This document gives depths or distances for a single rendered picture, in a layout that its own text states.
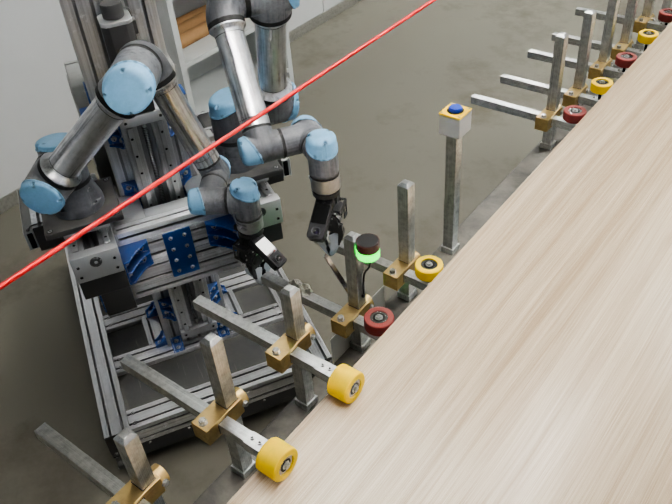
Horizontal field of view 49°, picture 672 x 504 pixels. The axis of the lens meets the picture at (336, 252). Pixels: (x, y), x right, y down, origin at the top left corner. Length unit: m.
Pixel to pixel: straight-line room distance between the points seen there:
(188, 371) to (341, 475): 1.31
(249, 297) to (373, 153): 1.49
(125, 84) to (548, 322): 1.19
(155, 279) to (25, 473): 0.98
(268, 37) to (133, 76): 0.42
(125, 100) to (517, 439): 1.19
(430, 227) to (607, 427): 2.09
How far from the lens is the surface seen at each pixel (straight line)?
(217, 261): 2.47
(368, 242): 1.85
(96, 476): 1.71
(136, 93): 1.84
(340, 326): 2.00
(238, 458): 1.87
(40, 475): 3.03
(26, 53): 4.25
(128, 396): 2.85
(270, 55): 2.10
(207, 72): 5.06
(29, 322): 3.63
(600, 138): 2.71
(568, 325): 1.98
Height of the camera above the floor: 2.29
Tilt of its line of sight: 40 degrees down
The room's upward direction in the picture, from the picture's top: 5 degrees counter-clockwise
